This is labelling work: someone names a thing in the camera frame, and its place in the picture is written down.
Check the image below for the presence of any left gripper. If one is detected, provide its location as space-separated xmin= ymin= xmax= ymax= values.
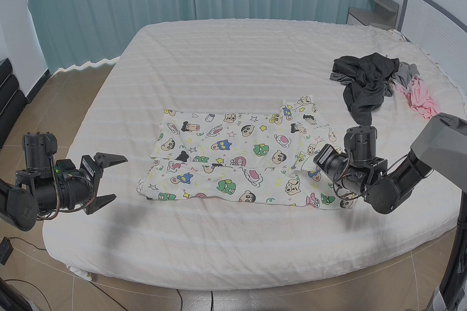
xmin=54 ymin=152 xmax=129 ymax=217

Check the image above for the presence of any grey garment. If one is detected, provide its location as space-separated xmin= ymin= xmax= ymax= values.
xmin=387 ymin=61 xmax=419 ymax=88

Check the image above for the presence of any small black box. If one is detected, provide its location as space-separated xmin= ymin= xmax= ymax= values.
xmin=0 ymin=237 xmax=14 ymax=266

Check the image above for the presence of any white printed pyjama top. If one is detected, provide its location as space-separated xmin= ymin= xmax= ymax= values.
xmin=136 ymin=95 xmax=357 ymax=211

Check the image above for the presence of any pink garment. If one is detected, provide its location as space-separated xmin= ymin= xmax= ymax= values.
xmin=395 ymin=74 xmax=441 ymax=120

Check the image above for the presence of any black chest of drawers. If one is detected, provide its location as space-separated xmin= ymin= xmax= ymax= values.
xmin=0 ymin=57 xmax=27 ymax=153

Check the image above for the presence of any bed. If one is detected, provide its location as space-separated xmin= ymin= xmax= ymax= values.
xmin=42 ymin=0 xmax=467 ymax=292

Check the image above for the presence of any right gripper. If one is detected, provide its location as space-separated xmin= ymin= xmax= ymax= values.
xmin=314 ymin=143 xmax=350 ymax=184

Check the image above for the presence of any grey bedside table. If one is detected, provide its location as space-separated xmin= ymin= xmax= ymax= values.
xmin=347 ymin=0 xmax=399 ymax=29

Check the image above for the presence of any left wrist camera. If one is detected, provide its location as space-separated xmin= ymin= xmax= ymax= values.
xmin=55 ymin=158 xmax=81 ymax=182

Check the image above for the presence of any black garment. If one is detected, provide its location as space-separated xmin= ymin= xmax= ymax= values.
xmin=329 ymin=52 xmax=401 ymax=127

